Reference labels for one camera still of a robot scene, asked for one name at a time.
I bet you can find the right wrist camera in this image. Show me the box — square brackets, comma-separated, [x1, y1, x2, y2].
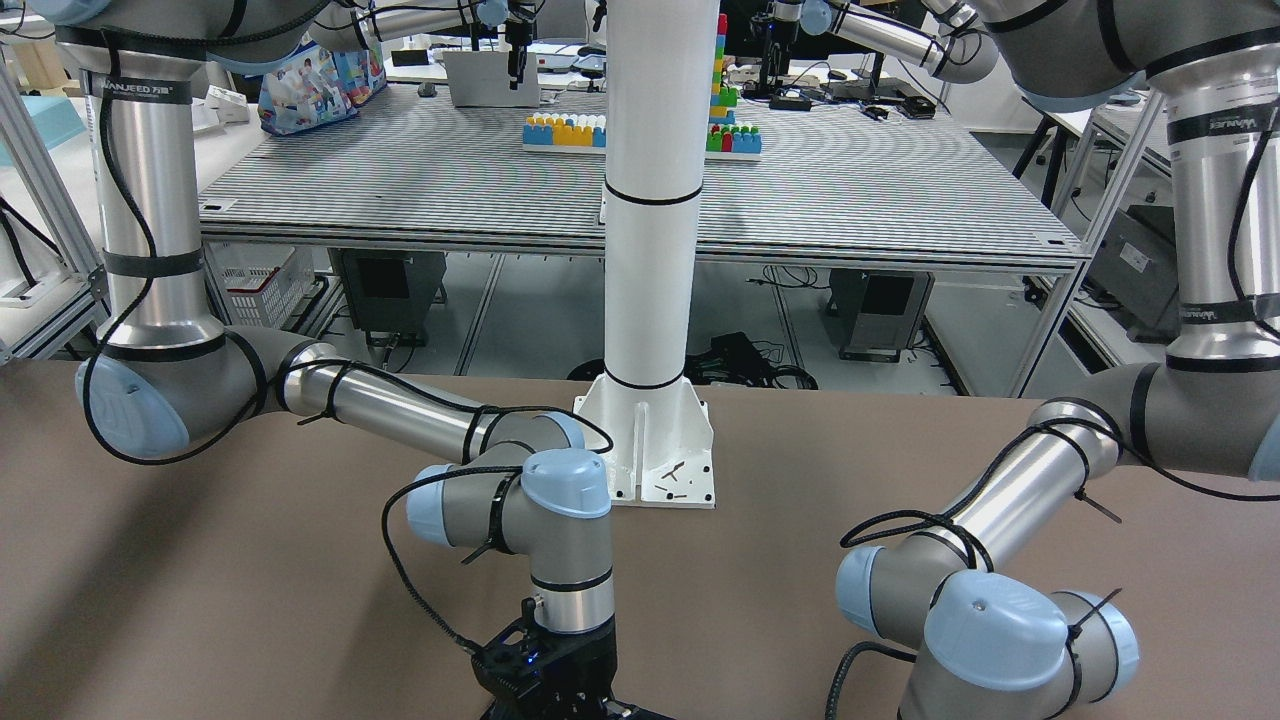
[471, 620, 543, 719]

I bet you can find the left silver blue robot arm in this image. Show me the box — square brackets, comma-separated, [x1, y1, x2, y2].
[826, 1, 1279, 719]

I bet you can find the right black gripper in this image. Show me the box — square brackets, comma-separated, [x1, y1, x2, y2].
[520, 618, 618, 719]

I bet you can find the colourful toy block set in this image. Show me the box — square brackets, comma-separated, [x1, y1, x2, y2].
[521, 13, 764, 161]

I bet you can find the aluminium cage frame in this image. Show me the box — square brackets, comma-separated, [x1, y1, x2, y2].
[1, 68, 109, 363]

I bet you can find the black printed t-shirt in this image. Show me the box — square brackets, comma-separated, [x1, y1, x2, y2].
[480, 700, 669, 719]

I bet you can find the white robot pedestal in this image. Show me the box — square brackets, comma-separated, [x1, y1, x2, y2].
[579, 1, 719, 509]

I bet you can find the brown table mat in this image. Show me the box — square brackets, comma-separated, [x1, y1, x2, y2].
[1, 361, 1279, 719]

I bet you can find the striped grey work table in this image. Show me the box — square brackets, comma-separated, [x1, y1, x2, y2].
[200, 85, 1088, 275]

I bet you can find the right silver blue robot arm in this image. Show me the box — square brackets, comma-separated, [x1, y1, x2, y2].
[33, 1, 648, 719]

